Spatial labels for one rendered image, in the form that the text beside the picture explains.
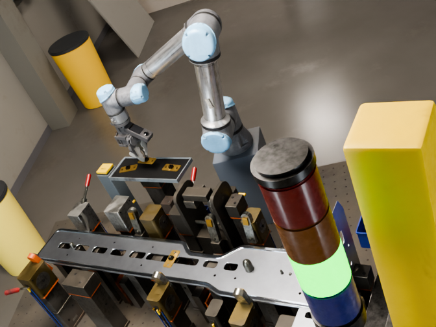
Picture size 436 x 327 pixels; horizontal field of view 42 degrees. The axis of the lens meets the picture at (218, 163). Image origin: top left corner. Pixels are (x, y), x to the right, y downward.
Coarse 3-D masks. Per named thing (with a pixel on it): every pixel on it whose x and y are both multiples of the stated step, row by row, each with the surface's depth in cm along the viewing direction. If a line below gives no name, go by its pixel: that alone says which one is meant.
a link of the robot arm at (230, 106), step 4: (224, 100) 229; (228, 100) 227; (232, 100) 229; (224, 104) 226; (228, 104) 226; (232, 104) 228; (228, 108) 226; (232, 108) 228; (236, 108) 232; (228, 112) 226; (232, 112) 227; (236, 112) 231; (232, 116) 226; (236, 116) 230; (236, 120) 230; (240, 120) 234; (236, 124) 231; (240, 124) 233; (236, 128) 232
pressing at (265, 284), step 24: (48, 240) 255; (72, 240) 248; (96, 240) 242; (120, 240) 236; (144, 240) 231; (168, 240) 225; (72, 264) 236; (96, 264) 230; (120, 264) 225; (144, 264) 220; (168, 264) 215; (240, 264) 202; (264, 264) 198; (288, 264) 194; (216, 288) 197; (264, 288) 189; (288, 288) 186
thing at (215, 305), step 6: (216, 300) 194; (222, 300) 193; (210, 306) 193; (216, 306) 192; (222, 306) 192; (210, 312) 191; (216, 312) 190; (222, 312) 192; (228, 312) 196; (210, 318) 191; (216, 318) 189; (222, 318) 192; (228, 318) 196; (216, 324) 192; (222, 324) 192; (228, 324) 196
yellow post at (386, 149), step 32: (352, 128) 73; (384, 128) 71; (416, 128) 69; (352, 160) 72; (384, 160) 69; (416, 160) 67; (384, 192) 73; (416, 192) 71; (384, 224) 77; (416, 224) 75; (384, 256) 82; (416, 256) 79; (384, 288) 87; (416, 288) 83; (416, 320) 89
